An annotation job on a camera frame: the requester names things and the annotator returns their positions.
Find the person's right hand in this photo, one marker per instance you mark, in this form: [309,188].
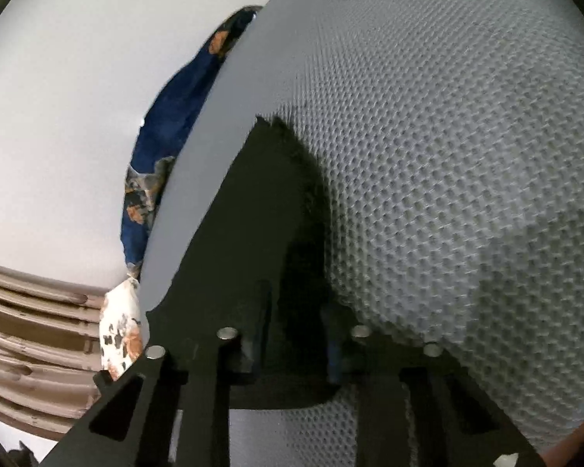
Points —
[563,452]

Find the navy floral blanket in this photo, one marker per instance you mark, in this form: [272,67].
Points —
[165,129]

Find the grey mesh mattress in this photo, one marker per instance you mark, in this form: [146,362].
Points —
[450,134]

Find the beige striped curtain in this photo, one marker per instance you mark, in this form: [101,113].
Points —
[49,352]

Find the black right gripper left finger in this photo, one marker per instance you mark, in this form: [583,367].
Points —
[254,327]

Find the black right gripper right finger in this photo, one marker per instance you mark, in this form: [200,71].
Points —
[340,345]

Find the black pants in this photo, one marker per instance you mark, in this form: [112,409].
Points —
[269,220]

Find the white floral pillow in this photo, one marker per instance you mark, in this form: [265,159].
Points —
[120,328]

